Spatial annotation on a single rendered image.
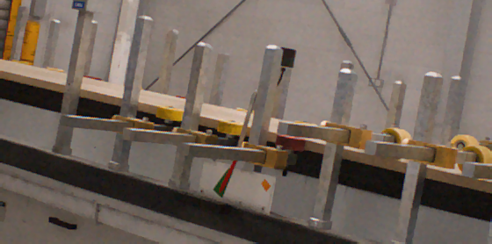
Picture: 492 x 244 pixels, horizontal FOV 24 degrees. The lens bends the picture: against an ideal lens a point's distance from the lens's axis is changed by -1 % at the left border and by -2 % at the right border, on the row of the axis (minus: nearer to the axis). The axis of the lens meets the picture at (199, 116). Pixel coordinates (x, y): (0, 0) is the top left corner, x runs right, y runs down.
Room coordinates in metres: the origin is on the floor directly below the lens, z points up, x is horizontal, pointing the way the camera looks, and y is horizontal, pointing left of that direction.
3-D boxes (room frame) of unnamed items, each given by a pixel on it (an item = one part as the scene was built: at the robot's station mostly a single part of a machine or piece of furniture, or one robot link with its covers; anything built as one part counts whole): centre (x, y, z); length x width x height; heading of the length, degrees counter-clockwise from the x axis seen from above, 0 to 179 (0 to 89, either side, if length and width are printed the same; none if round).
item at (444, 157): (2.76, -0.56, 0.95); 0.14 x 0.06 x 0.05; 48
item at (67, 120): (3.36, 0.22, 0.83); 0.43 x 0.03 x 0.04; 138
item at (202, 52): (3.27, 0.02, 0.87); 0.04 x 0.04 x 0.48; 48
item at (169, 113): (3.51, 0.09, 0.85); 0.08 x 0.08 x 0.11
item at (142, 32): (3.44, 0.21, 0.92); 0.04 x 0.04 x 0.48; 48
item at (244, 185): (3.11, -0.13, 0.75); 0.26 x 0.01 x 0.10; 48
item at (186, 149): (3.00, -0.12, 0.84); 0.43 x 0.03 x 0.04; 138
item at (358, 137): (2.92, -0.37, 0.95); 0.14 x 0.06 x 0.05; 48
